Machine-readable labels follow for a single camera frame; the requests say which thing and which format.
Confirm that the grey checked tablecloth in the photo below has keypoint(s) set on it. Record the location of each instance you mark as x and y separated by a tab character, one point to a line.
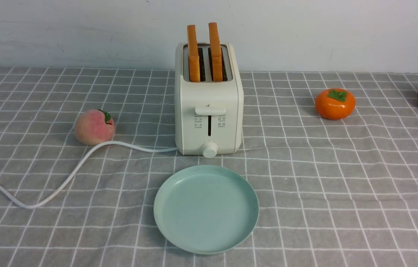
331	193

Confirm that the toast slice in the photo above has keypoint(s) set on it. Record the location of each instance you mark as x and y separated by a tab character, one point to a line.
216	53
193	55

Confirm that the white two-slot toaster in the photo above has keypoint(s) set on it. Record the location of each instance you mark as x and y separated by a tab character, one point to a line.
208	114

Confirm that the orange persimmon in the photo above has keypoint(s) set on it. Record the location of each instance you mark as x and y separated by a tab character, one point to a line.
335	103

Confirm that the pink peach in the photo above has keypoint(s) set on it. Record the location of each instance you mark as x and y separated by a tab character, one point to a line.
94	127

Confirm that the light green round plate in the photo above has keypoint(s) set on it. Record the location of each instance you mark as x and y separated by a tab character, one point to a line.
206	209

